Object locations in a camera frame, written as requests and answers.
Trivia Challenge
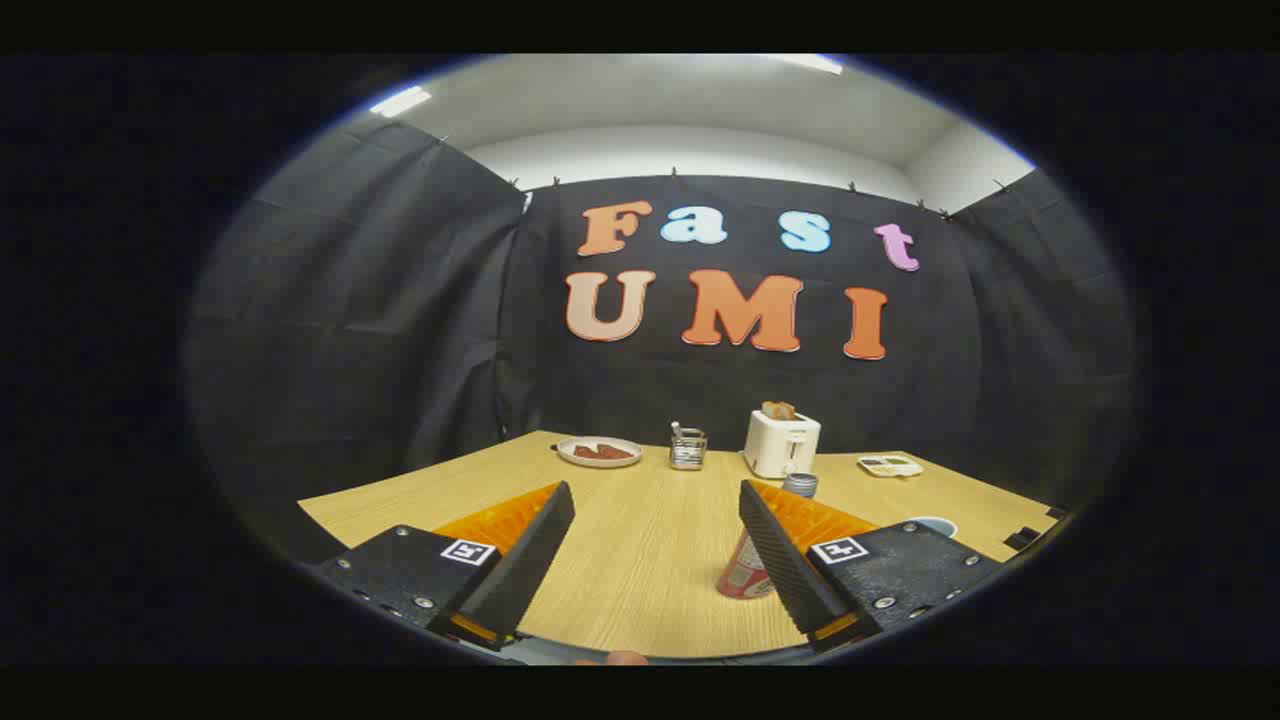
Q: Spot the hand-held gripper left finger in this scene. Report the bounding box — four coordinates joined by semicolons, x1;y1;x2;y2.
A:
315;481;577;653

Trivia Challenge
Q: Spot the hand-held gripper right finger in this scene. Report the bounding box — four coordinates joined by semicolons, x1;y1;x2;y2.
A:
739;479;1004;656

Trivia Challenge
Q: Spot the silver juice bottle red label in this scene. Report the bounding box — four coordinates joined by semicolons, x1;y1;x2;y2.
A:
716;473;821;601

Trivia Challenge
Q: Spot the white toaster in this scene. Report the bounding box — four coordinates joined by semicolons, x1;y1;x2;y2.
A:
743;410;822;480

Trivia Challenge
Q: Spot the white round plate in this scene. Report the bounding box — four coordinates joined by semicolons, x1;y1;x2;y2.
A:
556;437;644;469

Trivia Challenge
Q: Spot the wooden table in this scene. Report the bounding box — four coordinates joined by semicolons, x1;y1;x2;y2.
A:
297;430;1069;661

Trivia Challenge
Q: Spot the black backdrop cloth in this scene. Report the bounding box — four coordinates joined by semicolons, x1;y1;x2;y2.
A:
185;115;1136;561

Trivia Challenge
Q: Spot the ceiling light panel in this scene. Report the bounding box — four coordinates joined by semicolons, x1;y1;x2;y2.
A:
368;86;433;118

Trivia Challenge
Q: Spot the wire utensil holder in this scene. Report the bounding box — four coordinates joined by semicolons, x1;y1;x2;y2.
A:
669;421;708;471

